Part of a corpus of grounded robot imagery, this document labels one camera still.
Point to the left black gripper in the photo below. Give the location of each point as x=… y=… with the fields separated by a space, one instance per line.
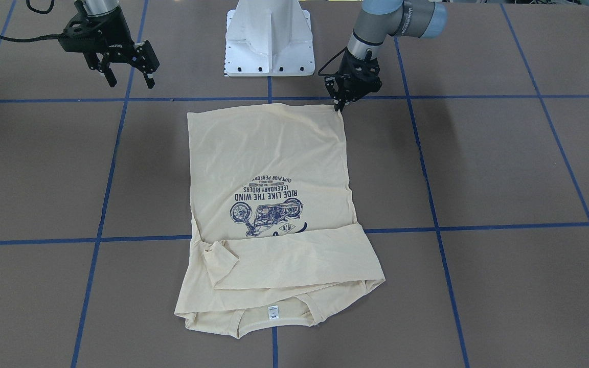
x=365 y=73

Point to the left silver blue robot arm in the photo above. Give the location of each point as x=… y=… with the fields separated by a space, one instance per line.
x=380 y=19

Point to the white camera pedestal post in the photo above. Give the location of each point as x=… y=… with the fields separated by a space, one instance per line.
x=269 y=39

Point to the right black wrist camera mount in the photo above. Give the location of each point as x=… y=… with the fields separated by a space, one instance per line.
x=77 y=38

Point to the cream long-sleeve printed shirt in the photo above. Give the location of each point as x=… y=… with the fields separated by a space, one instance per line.
x=275 y=235

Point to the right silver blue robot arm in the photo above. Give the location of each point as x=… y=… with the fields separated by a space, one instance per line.
x=97 y=8

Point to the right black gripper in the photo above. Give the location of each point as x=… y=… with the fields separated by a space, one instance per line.
x=112 y=31

